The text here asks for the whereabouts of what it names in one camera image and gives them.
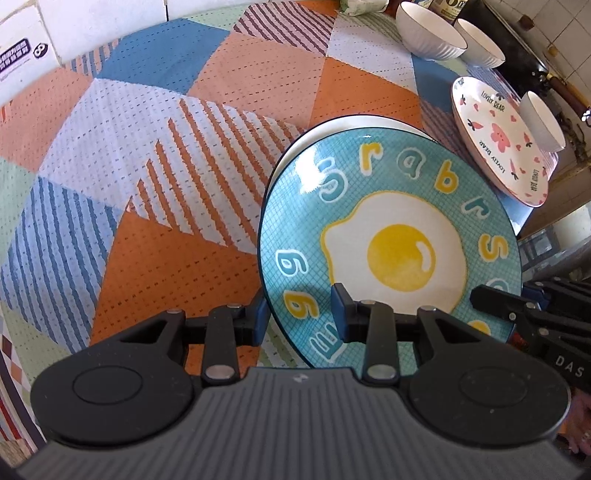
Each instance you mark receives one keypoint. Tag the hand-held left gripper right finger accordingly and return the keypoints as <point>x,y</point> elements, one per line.
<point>340,314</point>

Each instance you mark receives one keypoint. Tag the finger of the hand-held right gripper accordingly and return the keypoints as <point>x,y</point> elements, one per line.
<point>558,295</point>
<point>503,304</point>

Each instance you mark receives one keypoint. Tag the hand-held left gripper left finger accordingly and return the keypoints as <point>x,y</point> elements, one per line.
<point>261,323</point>

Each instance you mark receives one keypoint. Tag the blue fried egg plate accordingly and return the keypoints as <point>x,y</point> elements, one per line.
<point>401,221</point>

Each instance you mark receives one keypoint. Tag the pink floral plate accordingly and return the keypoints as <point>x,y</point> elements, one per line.
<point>494,134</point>

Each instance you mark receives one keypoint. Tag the small white bowl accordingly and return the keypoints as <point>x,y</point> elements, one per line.
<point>542,117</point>

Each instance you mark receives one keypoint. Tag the white plate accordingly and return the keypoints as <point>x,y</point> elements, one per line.
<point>323,131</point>

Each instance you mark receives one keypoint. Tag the patterned tablecloth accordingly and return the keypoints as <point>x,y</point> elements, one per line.
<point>161,161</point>

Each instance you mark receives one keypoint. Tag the wooden rolling pin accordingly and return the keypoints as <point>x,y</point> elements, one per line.
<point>565,94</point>

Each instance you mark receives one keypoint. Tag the black wok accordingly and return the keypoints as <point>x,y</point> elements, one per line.
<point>508,32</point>

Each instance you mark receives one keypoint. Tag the white ribbed bowl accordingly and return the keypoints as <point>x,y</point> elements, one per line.
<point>429,27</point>

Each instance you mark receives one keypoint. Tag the clear vinegar bottle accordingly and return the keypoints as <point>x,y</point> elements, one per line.
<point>450,9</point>

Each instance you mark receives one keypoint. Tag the white plastic bag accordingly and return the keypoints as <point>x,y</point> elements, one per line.
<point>364,5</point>

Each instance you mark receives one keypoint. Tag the plain white box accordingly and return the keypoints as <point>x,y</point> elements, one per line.
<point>101,23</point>

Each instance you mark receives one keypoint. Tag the white box with purple print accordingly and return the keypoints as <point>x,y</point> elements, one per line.
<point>23,50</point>

